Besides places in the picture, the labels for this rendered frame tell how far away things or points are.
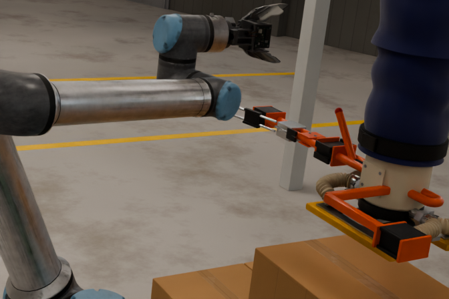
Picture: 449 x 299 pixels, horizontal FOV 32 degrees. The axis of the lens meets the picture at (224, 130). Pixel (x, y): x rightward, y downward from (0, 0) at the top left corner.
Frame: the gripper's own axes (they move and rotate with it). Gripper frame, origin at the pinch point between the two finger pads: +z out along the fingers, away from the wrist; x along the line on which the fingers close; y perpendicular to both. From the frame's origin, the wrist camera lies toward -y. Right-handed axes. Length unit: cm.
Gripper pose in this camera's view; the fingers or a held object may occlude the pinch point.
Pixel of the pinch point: (282, 33)
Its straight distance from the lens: 206.9
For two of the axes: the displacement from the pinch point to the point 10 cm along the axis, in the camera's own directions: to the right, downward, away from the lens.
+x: 1.1, -9.5, -2.8
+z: 8.5, -0.5, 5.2
